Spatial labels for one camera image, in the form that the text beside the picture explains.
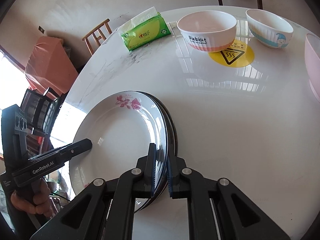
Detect large blue floral plate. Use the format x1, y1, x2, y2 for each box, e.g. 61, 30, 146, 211
136, 92, 178, 212

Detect white plate pink flowers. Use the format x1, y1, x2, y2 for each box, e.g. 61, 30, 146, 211
69, 91, 168, 198

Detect white Rabbit bowl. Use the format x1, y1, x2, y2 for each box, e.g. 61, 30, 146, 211
177, 10, 237, 53

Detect white cartoon bowl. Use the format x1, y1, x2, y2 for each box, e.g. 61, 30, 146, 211
246, 9, 294, 49

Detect pink plastic bowl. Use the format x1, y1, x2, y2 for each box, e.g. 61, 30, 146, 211
304, 34, 320, 101

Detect small blue floral plate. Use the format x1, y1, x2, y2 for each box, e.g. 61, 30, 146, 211
135, 92, 178, 212

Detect person's left hand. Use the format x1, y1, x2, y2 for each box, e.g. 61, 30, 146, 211
10, 179, 53, 217

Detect black metal chair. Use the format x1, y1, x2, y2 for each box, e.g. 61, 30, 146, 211
21, 87, 63, 137

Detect orange covered box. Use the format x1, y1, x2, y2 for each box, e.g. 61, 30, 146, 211
24, 36, 78, 95

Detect light wooden chair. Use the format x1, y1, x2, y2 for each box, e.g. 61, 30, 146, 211
82, 18, 113, 56

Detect yellow hot warning sticker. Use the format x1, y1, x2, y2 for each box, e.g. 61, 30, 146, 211
209, 40, 254, 68

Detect green tissue pack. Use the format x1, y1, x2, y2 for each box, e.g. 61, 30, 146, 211
118, 7, 171, 51

